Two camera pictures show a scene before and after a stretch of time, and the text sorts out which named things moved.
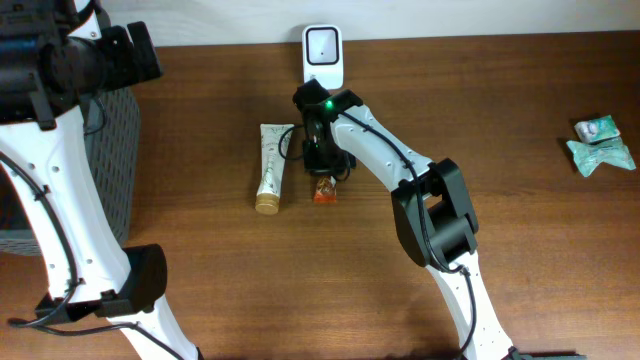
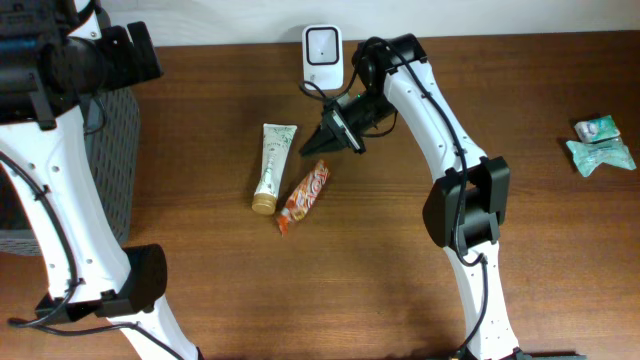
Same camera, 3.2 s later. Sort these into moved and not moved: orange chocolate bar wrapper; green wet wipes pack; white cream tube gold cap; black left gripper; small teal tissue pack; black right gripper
Moved: orange chocolate bar wrapper; black right gripper
Not moved: black left gripper; small teal tissue pack; green wet wipes pack; white cream tube gold cap
